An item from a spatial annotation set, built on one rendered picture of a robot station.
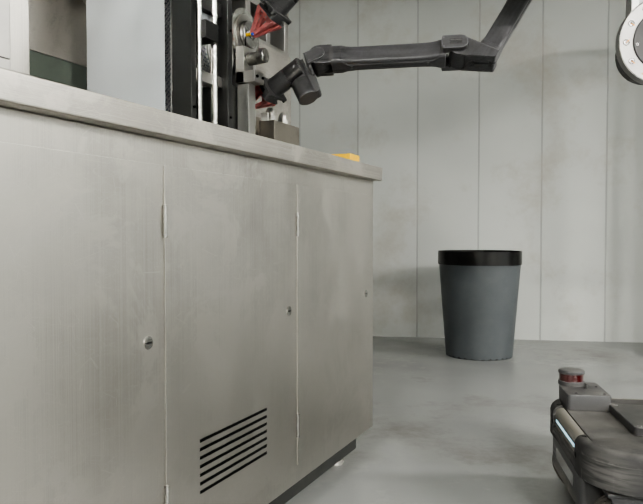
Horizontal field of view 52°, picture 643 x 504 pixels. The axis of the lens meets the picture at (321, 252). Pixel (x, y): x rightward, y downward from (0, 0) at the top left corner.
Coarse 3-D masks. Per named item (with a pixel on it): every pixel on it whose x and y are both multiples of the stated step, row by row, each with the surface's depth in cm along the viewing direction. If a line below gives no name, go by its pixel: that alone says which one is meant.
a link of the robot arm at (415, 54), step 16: (336, 48) 181; (352, 48) 181; (368, 48) 180; (384, 48) 179; (400, 48) 179; (416, 48) 178; (432, 48) 177; (448, 48) 173; (464, 48) 174; (320, 64) 181; (336, 64) 181; (352, 64) 181; (368, 64) 180; (384, 64) 180; (400, 64) 180; (416, 64) 179; (432, 64) 179; (448, 64) 182
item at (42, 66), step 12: (36, 60) 160; (48, 60) 163; (60, 60) 167; (36, 72) 160; (48, 72) 163; (60, 72) 167; (72, 72) 170; (84, 72) 174; (72, 84) 170; (84, 84) 174
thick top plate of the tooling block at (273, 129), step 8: (272, 120) 192; (264, 128) 193; (272, 128) 192; (280, 128) 195; (288, 128) 200; (296, 128) 205; (264, 136) 193; (272, 136) 192; (280, 136) 195; (288, 136) 200; (296, 136) 205; (296, 144) 205
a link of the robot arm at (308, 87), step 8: (320, 48) 181; (304, 56) 181; (312, 56) 180; (320, 56) 180; (312, 72) 180; (296, 80) 180; (304, 80) 180; (312, 80) 180; (296, 88) 180; (304, 88) 179; (312, 88) 179; (296, 96) 181; (304, 96) 179; (312, 96) 181; (320, 96) 182; (304, 104) 183
